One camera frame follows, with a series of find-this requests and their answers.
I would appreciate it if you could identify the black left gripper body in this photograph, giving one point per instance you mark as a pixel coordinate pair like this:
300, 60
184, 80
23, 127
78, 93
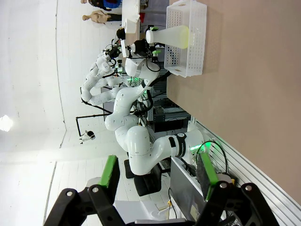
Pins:
141, 48

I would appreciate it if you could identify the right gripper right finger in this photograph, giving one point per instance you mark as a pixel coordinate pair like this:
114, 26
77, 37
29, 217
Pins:
209, 174

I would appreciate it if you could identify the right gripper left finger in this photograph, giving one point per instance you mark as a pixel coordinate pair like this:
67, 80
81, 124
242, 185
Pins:
109, 171

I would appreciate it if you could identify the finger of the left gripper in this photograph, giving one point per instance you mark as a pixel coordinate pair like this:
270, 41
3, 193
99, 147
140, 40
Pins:
156, 51
154, 28

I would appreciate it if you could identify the conical flask with yellowish liquid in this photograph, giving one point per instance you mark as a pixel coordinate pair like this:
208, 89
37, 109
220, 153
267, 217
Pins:
169, 36

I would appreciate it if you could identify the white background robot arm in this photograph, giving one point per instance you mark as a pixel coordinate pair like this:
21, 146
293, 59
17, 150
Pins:
103, 67
101, 97

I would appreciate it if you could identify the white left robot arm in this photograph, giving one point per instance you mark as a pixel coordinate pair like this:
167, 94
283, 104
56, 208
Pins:
131, 141

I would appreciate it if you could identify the bare forearm of bystander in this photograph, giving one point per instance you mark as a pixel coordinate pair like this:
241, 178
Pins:
100, 17

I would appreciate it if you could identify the bystander hand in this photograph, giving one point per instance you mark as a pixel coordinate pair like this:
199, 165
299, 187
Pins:
86, 17

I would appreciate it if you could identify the white paper roll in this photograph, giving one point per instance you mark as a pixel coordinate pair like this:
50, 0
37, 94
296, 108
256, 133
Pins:
130, 26

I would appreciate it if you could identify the dark grey monitor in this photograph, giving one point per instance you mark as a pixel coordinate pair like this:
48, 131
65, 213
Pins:
183, 188

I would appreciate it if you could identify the white background table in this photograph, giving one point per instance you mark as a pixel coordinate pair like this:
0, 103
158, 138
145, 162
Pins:
129, 9

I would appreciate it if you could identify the white perforated plastic basket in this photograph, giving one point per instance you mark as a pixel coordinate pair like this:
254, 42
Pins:
195, 58

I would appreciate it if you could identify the black equipment rack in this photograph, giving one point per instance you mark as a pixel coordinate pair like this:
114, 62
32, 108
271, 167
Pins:
164, 124

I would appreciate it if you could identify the round ceiling light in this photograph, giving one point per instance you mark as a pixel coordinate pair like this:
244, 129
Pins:
4, 123

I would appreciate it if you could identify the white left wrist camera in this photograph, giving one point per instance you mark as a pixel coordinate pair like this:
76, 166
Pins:
124, 48

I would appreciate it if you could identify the aluminium table edge rail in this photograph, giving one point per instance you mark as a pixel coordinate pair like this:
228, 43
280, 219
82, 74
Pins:
247, 169

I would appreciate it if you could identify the black robot base pedestal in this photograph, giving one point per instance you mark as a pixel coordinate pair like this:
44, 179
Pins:
148, 186

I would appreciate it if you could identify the hanging black white camera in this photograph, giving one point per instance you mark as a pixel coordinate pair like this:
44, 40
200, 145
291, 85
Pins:
88, 135

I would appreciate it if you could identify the black camera stand pole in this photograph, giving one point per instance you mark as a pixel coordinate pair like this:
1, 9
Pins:
94, 115

